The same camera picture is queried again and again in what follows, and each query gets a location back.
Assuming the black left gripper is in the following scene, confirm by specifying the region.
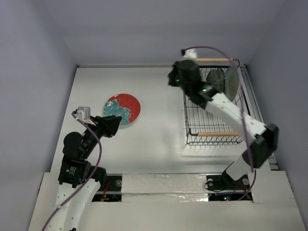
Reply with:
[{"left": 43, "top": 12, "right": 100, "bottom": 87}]
[{"left": 81, "top": 114, "right": 121, "bottom": 158}]

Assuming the green plate with bird pattern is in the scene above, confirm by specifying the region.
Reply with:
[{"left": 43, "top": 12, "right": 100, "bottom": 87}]
[{"left": 206, "top": 69, "right": 219, "bottom": 88}]

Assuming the red plate with teal flower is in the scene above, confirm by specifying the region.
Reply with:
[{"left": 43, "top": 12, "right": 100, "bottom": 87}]
[{"left": 103, "top": 93, "right": 141, "bottom": 126}]

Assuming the pale blue plain plate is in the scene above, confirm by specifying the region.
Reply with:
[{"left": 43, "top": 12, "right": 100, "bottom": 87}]
[{"left": 224, "top": 66, "right": 240, "bottom": 101}]

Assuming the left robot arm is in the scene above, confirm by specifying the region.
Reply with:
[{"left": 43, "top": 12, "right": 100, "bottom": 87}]
[{"left": 42, "top": 110, "right": 122, "bottom": 231}]

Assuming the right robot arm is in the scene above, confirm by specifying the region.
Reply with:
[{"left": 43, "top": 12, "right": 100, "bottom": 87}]
[{"left": 168, "top": 60, "right": 279, "bottom": 189}]

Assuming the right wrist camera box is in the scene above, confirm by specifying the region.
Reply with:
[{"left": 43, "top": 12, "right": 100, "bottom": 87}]
[{"left": 181, "top": 49, "right": 198, "bottom": 61}]

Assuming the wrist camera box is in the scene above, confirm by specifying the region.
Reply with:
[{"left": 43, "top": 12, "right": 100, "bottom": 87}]
[
  {"left": 181, "top": 49, "right": 198, "bottom": 61},
  {"left": 76, "top": 106, "right": 92, "bottom": 124}
]

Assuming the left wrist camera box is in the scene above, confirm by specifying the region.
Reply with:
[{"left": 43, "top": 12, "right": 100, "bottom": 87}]
[{"left": 76, "top": 106, "right": 92, "bottom": 124}]

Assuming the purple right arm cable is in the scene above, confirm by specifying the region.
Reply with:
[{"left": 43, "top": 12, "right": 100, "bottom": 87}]
[{"left": 185, "top": 45, "right": 257, "bottom": 202}]

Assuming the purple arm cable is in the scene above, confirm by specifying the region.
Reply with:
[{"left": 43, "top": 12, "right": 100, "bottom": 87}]
[
  {"left": 41, "top": 110, "right": 103, "bottom": 231},
  {"left": 185, "top": 45, "right": 257, "bottom": 202}
]

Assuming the black wire dish rack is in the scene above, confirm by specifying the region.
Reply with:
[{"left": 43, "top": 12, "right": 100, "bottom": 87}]
[{"left": 183, "top": 62, "right": 250, "bottom": 146}]

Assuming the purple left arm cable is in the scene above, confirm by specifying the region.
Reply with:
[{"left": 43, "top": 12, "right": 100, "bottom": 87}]
[{"left": 41, "top": 110, "right": 103, "bottom": 231}]

